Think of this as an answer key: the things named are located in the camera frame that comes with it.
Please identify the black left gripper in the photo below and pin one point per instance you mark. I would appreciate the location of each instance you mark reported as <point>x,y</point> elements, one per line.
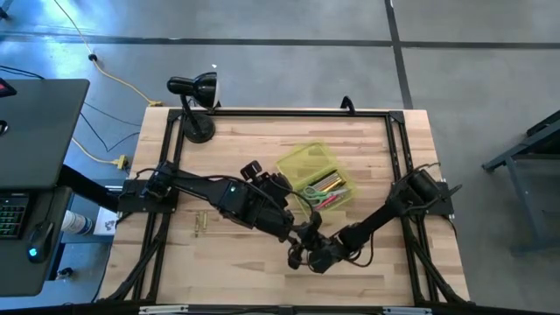
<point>311,229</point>

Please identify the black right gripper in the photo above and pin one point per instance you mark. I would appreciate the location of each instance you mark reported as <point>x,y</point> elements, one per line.
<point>326,258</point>

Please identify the pink marker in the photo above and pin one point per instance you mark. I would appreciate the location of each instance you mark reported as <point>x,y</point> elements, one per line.
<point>328,202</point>

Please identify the orange wooden pencil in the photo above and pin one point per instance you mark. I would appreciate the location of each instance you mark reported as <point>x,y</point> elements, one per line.
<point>334,183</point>

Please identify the yellow-green translucent supply box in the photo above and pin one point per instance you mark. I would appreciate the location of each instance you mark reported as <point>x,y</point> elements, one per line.
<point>306,162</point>

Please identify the green crayon yellow-green wrapper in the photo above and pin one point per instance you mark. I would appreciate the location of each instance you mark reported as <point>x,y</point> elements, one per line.
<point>204,221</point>

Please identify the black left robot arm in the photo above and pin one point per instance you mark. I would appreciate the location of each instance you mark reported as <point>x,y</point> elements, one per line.
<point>210,190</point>

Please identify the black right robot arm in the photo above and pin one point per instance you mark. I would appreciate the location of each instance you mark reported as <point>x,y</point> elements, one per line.
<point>385,214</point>

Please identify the black table clamp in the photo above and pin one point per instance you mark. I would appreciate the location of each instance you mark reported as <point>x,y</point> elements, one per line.
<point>348,104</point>

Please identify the black desk lamp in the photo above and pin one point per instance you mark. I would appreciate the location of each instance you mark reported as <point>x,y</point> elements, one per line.
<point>199,127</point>

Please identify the white printed paper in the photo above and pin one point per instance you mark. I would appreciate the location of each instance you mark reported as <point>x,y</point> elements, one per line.
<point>105,223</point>

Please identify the black desk leg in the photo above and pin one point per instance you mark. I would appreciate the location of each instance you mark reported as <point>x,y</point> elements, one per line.
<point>87,188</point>

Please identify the white paper cup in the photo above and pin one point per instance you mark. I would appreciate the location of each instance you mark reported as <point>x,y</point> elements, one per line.
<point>78,223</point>

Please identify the black computer mouse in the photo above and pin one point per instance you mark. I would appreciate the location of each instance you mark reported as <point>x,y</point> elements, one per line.
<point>41,238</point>

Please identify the black gaming laptop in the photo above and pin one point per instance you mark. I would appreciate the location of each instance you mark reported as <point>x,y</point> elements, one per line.
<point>44,131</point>

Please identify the dark grey desk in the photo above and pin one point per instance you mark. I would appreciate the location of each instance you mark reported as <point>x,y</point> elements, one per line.
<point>17,275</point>

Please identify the black aluminium table frame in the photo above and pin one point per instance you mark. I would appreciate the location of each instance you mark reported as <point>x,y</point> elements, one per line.
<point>284,113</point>

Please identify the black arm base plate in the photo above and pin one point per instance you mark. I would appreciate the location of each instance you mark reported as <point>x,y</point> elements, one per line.
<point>444,205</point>
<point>131,201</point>

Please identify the dark metal bench frame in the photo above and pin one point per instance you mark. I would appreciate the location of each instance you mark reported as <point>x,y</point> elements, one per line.
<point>525,147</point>

